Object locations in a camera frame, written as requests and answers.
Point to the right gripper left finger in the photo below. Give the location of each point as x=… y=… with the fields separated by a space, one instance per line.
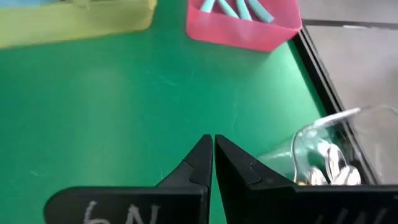
x=186 y=202

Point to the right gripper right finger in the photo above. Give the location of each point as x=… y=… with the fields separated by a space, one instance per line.
x=264 y=202

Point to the clear plastic bin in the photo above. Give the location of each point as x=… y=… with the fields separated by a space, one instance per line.
x=308 y=140

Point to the green table mat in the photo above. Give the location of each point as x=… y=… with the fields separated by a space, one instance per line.
x=140 y=109

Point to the pink plastic bin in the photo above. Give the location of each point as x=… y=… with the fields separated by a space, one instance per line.
x=242 y=31

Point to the yellow translucent plastic bin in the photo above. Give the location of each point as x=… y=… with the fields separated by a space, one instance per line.
x=77 y=21

